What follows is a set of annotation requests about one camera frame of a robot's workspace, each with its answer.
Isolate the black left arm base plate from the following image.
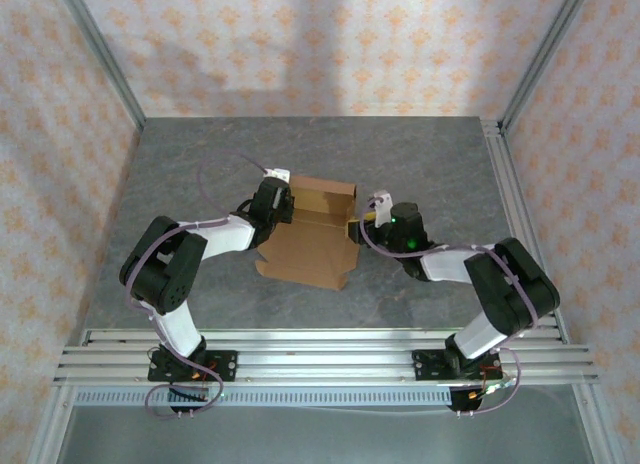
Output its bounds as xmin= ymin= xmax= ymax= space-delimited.
xmin=148 ymin=349 xmax=239 ymax=384

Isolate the aluminium frame post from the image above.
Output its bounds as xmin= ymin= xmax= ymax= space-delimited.
xmin=498 ymin=0 xmax=596 ymax=130
xmin=53 ymin=0 xmax=147 ymax=131

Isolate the slotted grey cable duct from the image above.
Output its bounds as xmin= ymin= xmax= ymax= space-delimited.
xmin=74 ymin=387 xmax=454 ymax=409

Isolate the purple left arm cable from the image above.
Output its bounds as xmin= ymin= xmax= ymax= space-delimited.
xmin=124 ymin=151 xmax=274 ymax=420

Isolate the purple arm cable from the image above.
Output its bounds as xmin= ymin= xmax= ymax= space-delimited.
xmin=359 ymin=196 xmax=539 ymax=419
xmin=124 ymin=151 xmax=274 ymax=420

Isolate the aluminium lower frame leg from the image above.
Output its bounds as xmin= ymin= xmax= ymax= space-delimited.
xmin=27 ymin=383 xmax=76 ymax=464
xmin=572 ymin=383 xmax=619 ymax=464

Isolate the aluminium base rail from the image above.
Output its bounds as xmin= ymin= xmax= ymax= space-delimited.
xmin=53 ymin=326 xmax=601 ymax=387

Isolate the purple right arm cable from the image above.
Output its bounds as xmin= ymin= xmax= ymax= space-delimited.
xmin=359 ymin=196 xmax=539 ymax=419

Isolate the grey metal panel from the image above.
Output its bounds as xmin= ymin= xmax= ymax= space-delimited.
xmin=59 ymin=406 xmax=589 ymax=464

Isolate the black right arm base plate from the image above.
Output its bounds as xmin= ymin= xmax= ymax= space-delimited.
xmin=412 ymin=348 xmax=504 ymax=384

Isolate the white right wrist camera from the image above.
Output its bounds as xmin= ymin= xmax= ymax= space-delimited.
xmin=368 ymin=190 xmax=395 ymax=229

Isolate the aluminium side rail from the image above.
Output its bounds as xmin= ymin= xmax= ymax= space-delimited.
xmin=480 ymin=117 xmax=571 ymax=345

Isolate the brown cardboard box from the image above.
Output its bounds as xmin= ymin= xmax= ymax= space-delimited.
xmin=254 ymin=175 xmax=361 ymax=291

